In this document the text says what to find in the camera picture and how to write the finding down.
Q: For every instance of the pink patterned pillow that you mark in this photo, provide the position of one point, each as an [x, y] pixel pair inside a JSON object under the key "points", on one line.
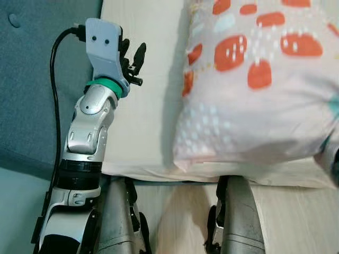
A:
{"points": [[254, 116]]}

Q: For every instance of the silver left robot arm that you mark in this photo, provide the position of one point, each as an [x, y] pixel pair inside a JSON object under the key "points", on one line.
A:
{"points": [[87, 132]]}

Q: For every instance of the bed with white sheet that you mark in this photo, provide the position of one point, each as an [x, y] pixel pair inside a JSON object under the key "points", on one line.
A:
{"points": [[143, 132]]}

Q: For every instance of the silver left robot leg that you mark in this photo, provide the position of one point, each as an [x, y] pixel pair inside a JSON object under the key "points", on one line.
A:
{"points": [[119, 217]]}

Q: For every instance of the silver robot leg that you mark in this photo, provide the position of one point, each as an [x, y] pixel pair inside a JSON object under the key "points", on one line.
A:
{"points": [[119, 217], [241, 217]]}

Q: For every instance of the silver right robot leg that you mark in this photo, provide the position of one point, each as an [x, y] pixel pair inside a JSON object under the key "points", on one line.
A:
{"points": [[241, 217]]}

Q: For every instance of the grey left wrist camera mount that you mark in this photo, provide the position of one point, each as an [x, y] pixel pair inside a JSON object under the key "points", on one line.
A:
{"points": [[103, 50]]}

